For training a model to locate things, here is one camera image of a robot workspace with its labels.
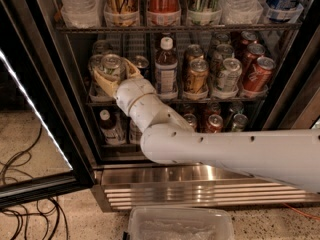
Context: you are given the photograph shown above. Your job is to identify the clear plastic bin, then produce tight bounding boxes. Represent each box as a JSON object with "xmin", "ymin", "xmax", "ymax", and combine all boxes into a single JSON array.
[{"xmin": 127, "ymin": 206, "xmax": 235, "ymax": 240}]

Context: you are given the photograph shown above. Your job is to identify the orange floor cable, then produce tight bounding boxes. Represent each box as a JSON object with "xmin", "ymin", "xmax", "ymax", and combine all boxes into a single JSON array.
[{"xmin": 283, "ymin": 203, "xmax": 320, "ymax": 222}]

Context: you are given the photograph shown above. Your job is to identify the bottom shelf green can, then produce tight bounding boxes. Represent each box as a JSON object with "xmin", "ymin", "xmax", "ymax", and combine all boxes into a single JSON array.
[{"xmin": 231, "ymin": 114, "xmax": 248, "ymax": 132}]

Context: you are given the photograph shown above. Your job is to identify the brown tea bottle white cap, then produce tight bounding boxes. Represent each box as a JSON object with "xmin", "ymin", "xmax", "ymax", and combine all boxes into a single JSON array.
[{"xmin": 155, "ymin": 37, "xmax": 178, "ymax": 94}]

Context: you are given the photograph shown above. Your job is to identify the white green can front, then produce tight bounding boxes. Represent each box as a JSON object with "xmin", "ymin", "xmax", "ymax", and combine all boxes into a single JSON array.
[{"xmin": 215, "ymin": 58, "xmax": 242, "ymax": 92}]

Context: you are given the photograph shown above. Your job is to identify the red coke can front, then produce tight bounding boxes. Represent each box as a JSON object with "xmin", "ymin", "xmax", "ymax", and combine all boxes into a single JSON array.
[{"xmin": 242, "ymin": 57, "xmax": 275, "ymax": 92}]

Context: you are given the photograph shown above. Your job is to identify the bottom shelf copper can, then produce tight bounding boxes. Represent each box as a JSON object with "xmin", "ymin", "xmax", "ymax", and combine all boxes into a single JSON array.
[{"xmin": 183, "ymin": 113, "xmax": 197, "ymax": 131}]

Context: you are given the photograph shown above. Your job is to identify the top shelf red can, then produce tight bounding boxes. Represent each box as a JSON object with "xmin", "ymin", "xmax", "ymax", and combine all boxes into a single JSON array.
[{"xmin": 147, "ymin": 0, "xmax": 181, "ymax": 26}]

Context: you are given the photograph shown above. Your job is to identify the top shelf water bottle left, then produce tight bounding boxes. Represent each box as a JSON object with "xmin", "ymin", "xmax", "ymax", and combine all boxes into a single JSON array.
[{"xmin": 61, "ymin": 0, "xmax": 103, "ymax": 29}]

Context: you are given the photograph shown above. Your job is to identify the bottom shelf tea bottle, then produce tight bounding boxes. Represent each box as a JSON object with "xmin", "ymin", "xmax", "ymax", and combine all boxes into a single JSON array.
[{"xmin": 99, "ymin": 109, "xmax": 126, "ymax": 145}]

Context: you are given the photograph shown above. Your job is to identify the black floor cables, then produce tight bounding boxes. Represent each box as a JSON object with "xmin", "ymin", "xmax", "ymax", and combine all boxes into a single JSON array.
[{"xmin": 0, "ymin": 123, "xmax": 70, "ymax": 240}]

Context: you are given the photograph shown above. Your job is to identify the red coke can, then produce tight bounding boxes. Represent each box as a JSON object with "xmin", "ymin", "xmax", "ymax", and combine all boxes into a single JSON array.
[
  {"xmin": 242, "ymin": 43, "xmax": 265, "ymax": 68},
  {"xmin": 242, "ymin": 57, "xmax": 275, "ymax": 92}
]

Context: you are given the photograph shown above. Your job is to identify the stainless steel fridge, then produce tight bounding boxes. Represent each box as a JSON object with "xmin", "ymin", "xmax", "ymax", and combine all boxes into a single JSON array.
[{"xmin": 3, "ymin": 0, "xmax": 320, "ymax": 213}]

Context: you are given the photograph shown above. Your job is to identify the shelf green can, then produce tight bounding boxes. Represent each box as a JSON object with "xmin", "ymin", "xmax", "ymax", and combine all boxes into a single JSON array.
[
  {"xmin": 231, "ymin": 114, "xmax": 248, "ymax": 132},
  {"xmin": 187, "ymin": 0, "xmax": 222, "ymax": 26}
]

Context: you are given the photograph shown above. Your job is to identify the shelf red can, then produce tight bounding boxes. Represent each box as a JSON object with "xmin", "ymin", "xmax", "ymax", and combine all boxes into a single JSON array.
[
  {"xmin": 204, "ymin": 114, "xmax": 223, "ymax": 133},
  {"xmin": 147, "ymin": 0, "xmax": 181, "ymax": 26}
]

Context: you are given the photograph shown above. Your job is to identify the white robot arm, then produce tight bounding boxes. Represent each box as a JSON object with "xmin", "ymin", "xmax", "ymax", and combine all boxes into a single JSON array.
[{"xmin": 93, "ymin": 58, "xmax": 320, "ymax": 193}]

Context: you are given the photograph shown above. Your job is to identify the open fridge glass door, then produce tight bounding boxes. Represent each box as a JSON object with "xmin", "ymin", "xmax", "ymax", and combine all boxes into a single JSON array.
[{"xmin": 0, "ymin": 1, "xmax": 94, "ymax": 210}]

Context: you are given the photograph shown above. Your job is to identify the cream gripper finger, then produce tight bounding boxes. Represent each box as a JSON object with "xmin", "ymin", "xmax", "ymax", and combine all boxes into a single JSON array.
[
  {"xmin": 93, "ymin": 70, "xmax": 120, "ymax": 97},
  {"xmin": 122, "ymin": 58, "xmax": 142, "ymax": 79}
]

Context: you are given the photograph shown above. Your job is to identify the blue pepsi can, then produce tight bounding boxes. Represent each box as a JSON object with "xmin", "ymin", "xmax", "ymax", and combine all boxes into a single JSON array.
[{"xmin": 131, "ymin": 55, "xmax": 149, "ymax": 78}]

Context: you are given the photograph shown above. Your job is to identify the green white 7up can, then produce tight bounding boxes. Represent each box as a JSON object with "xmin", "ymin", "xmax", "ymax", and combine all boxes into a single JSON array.
[{"xmin": 101, "ymin": 54, "xmax": 125, "ymax": 81}]

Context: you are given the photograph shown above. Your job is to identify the top shelf green can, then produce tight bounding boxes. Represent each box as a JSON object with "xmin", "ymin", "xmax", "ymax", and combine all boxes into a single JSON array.
[{"xmin": 187, "ymin": 0, "xmax": 222, "ymax": 26}]

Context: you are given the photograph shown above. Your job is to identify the red coke can middle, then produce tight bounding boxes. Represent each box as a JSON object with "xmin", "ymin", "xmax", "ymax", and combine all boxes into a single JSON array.
[{"xmin": 242, "ymin": 43, "xmax": 265, "ymax": 68}]

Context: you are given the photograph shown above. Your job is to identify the gold can front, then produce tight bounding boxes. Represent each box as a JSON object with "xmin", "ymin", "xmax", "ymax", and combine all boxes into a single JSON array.
[{"xmin": 184, "ymin": 58, "xmax": 209, "ymax": 94}]

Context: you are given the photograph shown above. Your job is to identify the top shelf gold can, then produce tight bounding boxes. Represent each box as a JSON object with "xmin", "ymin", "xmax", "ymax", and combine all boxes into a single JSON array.
[{"xmin": 104, "ymin": 0, "xmax": 140, "ymax": 27}]

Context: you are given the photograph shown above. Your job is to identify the bottom shelf red can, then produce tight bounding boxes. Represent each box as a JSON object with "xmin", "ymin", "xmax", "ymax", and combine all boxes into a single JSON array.
[{"xmin": 204, "ymin": 114, "xmax": 223, "ymax": 133}]

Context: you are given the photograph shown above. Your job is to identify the top shelf water bottle right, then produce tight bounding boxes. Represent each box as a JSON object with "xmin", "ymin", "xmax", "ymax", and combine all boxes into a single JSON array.
[{"xmin": 220, "ymin": 0, "xmax": 262, "ymax": 25}]

